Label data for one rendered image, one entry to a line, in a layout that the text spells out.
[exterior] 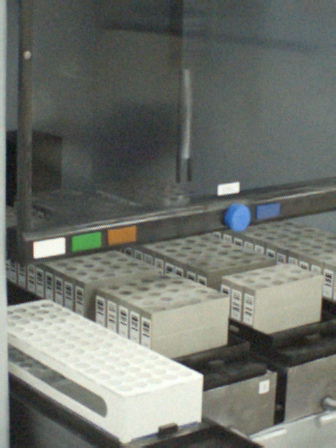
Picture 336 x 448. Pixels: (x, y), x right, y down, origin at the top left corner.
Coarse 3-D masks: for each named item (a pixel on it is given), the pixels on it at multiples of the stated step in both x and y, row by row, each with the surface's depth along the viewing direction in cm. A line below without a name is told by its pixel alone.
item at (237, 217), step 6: (234, 204) 142; (228, 210) 141; (234, 210) 141; (240, 210) 141; (246, 210) 142; (228, 216) 141; (234, 216) 141; (240, 216) 141; (246, 216) 142; (228, 222) 141; (234, 222) 141; (240, 222) 141; (246, 222) 142; (234, 228) 141; (240, 228) 142
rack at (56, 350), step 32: (32, 320) 141; (64, 320) 141; (32, 352) 133; (64, 352) 131; (96, 352) 132; (128, 352) 132; (32, 384) 134; (64, 384) 137; (96, 384) 123; (128, 384) 123; (160, 384) 123; (192, 384) 125; (96, 416) 124; (128, 416) 120; (160, 416) 123; (192, 416) 126
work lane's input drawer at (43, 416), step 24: (24, 384) 134; (24, 408) 132; (48, 408) 130; (24, 432) 133; (48, 432) 129; (72, 432) 125; (96, 432) 123; (168, 432) 123; (192, 432) 124; (216, 432) 126
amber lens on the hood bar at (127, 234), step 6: (120, 228) 133; (126, 228) 133; (132, 228) 133; (108, 234) 132; (114, 234) 132; (120, 234) 133; (126, 234) 133; (132, 234) 134; (108, 240) 132; (114, 240) 132; (120, 240) 133; (126, 240) 133; (132, 240) 134
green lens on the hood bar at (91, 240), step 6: (84, 234) 130; (90, 234) 130; (96, 234) 131; (72, 240) 129; (78, 240) 130; (84, 240) 130; (90, 240) 130; (96, 240) 131; (72, 246) 129; (78, 246) 130; (84, 246) 130; (90, 246) 131; (96, 246) 131
